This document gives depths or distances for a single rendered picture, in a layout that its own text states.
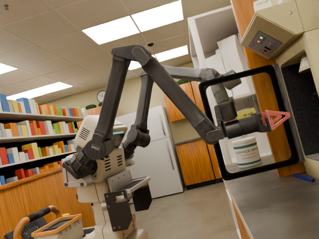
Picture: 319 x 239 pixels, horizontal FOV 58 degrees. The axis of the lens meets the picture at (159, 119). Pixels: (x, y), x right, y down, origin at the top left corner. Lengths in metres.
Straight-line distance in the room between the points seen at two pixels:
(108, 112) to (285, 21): 0.65
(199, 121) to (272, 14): 0.39
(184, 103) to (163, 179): 4.93
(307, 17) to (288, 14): 0.05
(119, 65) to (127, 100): 5.59
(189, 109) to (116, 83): 0.28
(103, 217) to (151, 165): 4.56
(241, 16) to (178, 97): 0.50
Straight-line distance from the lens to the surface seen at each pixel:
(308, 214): 0.85
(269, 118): 0.97
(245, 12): 1.33
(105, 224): 1.36
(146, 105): 1.53
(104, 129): 1.08
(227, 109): 0.98
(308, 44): 0.94
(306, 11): 0.97
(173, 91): 1.00
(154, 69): 1.02
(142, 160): 5.89
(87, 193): 1.35
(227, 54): 2.23
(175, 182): 5.87
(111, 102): 1.06
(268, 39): 1.05
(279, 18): 0.94
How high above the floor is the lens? 1.23
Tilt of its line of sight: 3 degrees up
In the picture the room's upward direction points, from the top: 14 degrees counter-clockwise
